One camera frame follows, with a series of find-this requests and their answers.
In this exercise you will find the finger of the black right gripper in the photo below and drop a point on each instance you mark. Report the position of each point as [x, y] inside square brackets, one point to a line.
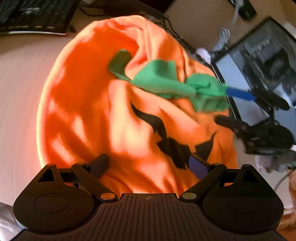
[237, 126]

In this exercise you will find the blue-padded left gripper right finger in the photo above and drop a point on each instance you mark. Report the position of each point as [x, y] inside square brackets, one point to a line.
[208, 175]

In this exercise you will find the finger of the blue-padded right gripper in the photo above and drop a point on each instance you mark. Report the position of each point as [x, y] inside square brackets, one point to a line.
[265, 99]

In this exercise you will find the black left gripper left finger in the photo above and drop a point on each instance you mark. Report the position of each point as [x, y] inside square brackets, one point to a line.
[88, 176]

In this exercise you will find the orange pumpkin costume garment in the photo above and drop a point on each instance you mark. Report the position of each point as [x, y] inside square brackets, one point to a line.
[126, 88]

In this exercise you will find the glass-sided computer case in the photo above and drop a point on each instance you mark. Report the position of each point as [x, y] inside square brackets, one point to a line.
[264, 58]

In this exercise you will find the white crumpled tissue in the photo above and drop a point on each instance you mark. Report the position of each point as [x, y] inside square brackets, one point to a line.
[204, 55]

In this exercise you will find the black computer keyboard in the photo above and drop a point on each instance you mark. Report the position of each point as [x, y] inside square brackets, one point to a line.
[37, 16]

